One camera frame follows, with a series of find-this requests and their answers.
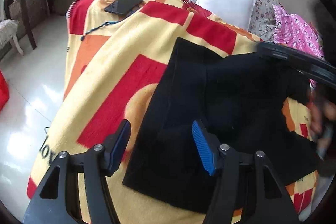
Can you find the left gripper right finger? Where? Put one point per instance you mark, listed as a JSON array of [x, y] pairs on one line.
[[267, 200]]

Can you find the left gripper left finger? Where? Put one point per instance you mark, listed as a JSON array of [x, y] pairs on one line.
[[56, 199]]

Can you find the black pants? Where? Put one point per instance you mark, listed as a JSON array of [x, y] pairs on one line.
[[239, 99]]

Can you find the right hand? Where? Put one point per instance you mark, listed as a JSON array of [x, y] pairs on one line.
[[321, 110]]

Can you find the pink penguin pajamas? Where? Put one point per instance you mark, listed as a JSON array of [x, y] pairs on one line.
[[292, 31]]

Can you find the white square pillow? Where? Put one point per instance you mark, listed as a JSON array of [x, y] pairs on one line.
[[234, 12]]

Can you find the red bag on floor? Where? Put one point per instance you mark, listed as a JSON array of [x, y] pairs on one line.
[[4, 91]]

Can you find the red yellow orange blanket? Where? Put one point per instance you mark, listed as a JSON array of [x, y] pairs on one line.
[[114, 65]]

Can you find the black smartphone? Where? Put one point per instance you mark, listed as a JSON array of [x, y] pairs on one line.
[[122, 7]]

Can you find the white upholstered chair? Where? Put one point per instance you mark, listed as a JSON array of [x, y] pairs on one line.
[[8, 30]]

